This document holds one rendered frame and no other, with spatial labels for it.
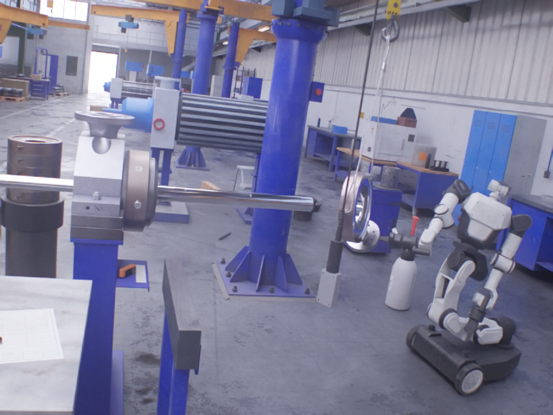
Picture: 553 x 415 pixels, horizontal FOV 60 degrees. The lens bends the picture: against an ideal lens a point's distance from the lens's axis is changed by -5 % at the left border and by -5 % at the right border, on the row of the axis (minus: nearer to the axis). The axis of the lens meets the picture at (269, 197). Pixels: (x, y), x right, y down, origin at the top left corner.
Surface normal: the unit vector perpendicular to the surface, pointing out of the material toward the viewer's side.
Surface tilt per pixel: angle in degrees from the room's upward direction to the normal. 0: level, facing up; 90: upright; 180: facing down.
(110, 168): 45
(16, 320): 0
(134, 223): 127
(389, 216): 90
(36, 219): 90
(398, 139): 90
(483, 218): 78
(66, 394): 0
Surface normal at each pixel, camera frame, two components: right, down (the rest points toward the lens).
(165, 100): 0.24, 0.24
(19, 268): 0.02, 0.22
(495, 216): -0.26, -0.04
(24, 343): 0.14, -0.97
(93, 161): 0.29, -0.51
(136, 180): 0.29, -0.23
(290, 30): -0.31, 0.74
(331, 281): -0.66, 0.07
